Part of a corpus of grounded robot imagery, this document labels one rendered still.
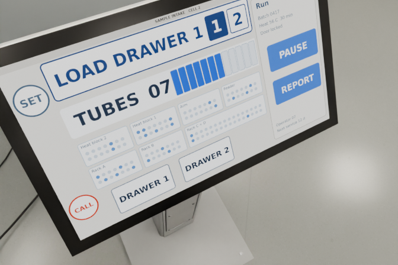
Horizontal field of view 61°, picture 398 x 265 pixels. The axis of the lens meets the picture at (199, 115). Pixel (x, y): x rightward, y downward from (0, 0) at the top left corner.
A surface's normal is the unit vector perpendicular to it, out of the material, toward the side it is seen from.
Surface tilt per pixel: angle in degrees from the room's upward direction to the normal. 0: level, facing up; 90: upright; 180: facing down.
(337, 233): 0
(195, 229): 0
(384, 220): 0
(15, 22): 90
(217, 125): 50
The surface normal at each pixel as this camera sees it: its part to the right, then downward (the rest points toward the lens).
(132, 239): 0.00, -0.45
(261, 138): 0.41, 0.29
